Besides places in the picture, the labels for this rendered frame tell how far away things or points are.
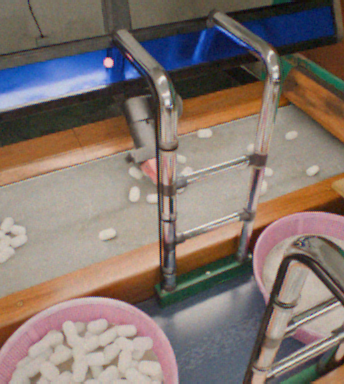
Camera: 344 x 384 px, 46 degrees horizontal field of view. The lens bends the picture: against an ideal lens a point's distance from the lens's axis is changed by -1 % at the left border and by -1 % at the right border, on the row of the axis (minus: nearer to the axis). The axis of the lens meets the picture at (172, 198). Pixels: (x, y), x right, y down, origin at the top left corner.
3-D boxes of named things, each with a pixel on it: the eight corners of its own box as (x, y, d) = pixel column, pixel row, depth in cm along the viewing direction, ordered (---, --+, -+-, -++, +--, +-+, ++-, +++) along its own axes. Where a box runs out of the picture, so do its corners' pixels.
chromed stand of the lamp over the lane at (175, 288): (123, 237, 86) (96, 25, 55) (206, 208, 92) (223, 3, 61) (160, 309, 74) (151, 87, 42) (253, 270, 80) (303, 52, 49)
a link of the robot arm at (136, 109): (115, 105, 86) (125, 94, 81) (143, 100, 89) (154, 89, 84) (125, 135, 86) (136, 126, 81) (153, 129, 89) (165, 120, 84)
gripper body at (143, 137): (179, 146, 83) (167, 112, 83) (133, 160, 80) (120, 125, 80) (170, 154, 89) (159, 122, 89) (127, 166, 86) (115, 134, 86)
